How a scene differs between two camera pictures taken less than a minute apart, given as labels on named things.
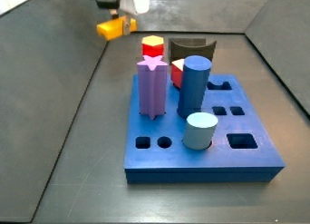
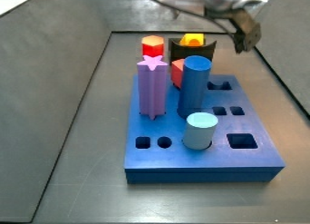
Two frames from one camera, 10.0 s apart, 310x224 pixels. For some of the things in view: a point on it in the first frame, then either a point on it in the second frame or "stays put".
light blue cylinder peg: (199, 128) stays put
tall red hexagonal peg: (152, 45) stays put
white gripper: (134, 3) to (226, 1)
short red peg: (176, 65) stays put
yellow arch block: (112, 28) to (193, 40)
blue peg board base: (239, 156) stays put
